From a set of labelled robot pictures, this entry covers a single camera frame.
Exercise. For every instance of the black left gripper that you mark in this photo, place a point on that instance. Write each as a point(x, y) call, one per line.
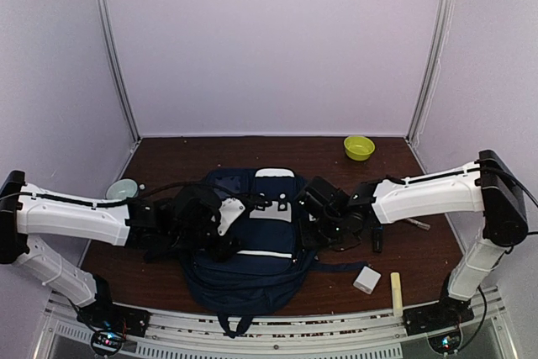
point(225, 250)

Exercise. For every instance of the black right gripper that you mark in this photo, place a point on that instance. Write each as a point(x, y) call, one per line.
point(308, 240)

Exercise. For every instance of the navy blue student backpack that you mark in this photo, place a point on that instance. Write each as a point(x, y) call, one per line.
point(272, 264)

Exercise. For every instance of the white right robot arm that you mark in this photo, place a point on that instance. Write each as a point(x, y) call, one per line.
point(485, 185)

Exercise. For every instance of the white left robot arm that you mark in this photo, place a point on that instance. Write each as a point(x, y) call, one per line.
point(28, 211)

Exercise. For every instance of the blue black highlighter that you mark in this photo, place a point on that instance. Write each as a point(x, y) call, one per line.
point(377, 239)

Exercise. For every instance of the white charger box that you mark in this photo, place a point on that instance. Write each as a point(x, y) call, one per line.
point(367, 280)

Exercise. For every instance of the lime green plastic bowl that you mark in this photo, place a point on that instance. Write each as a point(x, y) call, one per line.
point(358, 148)

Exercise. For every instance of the pale green ceramic bowl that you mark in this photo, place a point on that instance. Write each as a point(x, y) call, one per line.
point(122, 189)

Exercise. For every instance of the pale yellow highlighter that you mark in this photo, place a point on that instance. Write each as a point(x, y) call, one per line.
point(397, 297)

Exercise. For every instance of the grey marker pen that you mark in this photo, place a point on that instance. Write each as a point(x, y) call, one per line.
point(418, 224)

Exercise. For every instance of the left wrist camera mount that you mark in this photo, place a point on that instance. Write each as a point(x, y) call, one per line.
point(230, 210)

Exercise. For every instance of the right aluminium corner post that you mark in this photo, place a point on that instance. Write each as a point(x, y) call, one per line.
point(432, 69)

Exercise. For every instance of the aluminium corner post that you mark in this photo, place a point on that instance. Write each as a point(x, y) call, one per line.
point(115, 70)
point(432, 69)

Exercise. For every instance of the left aluminium corner post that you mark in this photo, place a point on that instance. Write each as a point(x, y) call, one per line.
point(115, 70)

